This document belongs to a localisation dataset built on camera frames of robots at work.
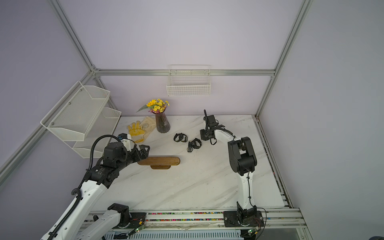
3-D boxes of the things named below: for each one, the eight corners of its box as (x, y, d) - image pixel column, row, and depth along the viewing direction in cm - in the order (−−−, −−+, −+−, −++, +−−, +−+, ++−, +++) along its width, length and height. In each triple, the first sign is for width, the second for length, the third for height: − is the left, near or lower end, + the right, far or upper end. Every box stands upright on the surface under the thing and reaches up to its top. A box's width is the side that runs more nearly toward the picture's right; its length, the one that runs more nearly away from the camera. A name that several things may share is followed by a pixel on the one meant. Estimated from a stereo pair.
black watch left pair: (174, 142, 106) (173, 139, 104) (174, 135, 110) (174, 133, 108) (187, 142, 106) (187, 139, 104) (187, 135, 110) (187, 133, 108)
